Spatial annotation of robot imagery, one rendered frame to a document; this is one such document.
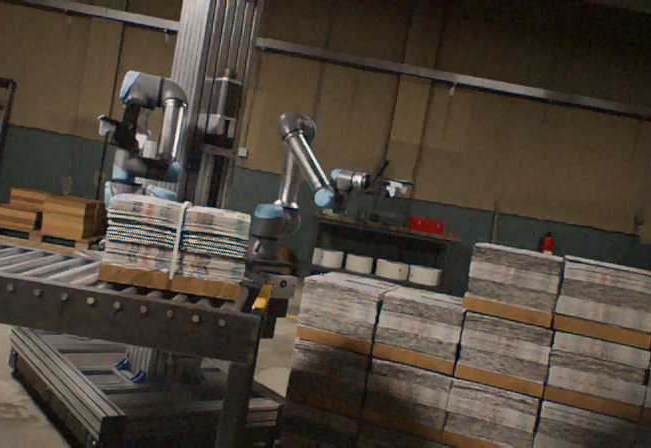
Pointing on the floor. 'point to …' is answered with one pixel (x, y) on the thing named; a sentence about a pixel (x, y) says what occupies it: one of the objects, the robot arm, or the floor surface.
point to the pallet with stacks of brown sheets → (50, 218)
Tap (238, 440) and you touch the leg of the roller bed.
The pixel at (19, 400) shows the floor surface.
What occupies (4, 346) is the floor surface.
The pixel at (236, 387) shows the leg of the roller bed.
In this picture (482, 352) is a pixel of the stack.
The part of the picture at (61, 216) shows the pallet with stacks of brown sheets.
